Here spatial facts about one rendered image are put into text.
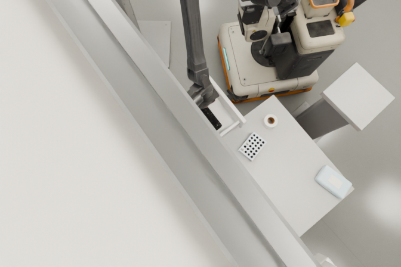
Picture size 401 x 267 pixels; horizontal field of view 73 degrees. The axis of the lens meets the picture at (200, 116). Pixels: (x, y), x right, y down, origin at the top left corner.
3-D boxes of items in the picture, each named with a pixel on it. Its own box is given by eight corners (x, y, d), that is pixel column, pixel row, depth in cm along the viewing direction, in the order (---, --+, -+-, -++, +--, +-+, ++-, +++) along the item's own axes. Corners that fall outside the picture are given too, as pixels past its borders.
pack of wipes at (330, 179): (312, 179, 137) (317, 179, 132) (323, 164, 139) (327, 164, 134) (338, 199, 134) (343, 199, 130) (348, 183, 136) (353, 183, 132)
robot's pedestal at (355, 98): (305, 101, 228) (356, 59, 154) (331, 128, 222) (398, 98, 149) (279, 124, 222) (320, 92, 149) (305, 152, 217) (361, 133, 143)
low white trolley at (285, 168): (248, 126, 222) (273, 94, 148) (299, 189, 209) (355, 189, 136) (190, 169, 212) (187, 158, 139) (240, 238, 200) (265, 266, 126)
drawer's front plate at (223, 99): (208, 83, 143) (209, 74, 133) (243, 126, 137) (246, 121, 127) (205, 84, 143) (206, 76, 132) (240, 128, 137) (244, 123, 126)
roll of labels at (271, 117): (276, 129, 143) (278, 127, 139) (262, 129, 143) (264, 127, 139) (274, 115, 145) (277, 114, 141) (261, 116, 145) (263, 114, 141)
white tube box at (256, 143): (252, 133, 143) (253, 131, 139) (265, 143, 141) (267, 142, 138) (237, 151, 140) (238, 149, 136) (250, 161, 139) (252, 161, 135)
